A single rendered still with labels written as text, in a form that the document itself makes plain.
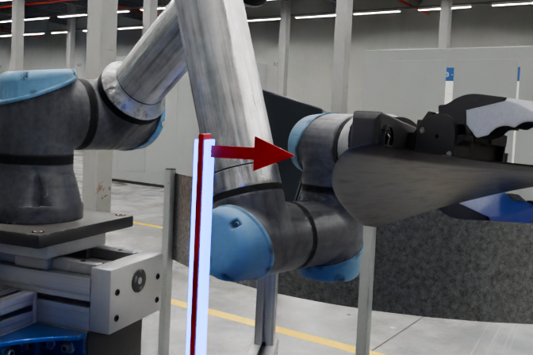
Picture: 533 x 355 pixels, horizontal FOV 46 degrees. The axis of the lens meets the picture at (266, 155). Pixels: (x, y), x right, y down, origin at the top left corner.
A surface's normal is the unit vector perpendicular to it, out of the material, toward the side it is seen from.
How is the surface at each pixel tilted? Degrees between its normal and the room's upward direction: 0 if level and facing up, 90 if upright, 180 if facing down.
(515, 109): 84
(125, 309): 90
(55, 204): 73
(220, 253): 90
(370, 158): 164
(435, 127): 84
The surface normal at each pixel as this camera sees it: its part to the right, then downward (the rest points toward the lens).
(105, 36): 0.83, 0.07
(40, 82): 0.42, 0.02
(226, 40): 0.30, -0.24
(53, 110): 0.67, 0.07
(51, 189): 0.66, -0.23
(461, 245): -0.14, 0.04
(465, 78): -0.56, 0.02
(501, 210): -0.86, -0.12
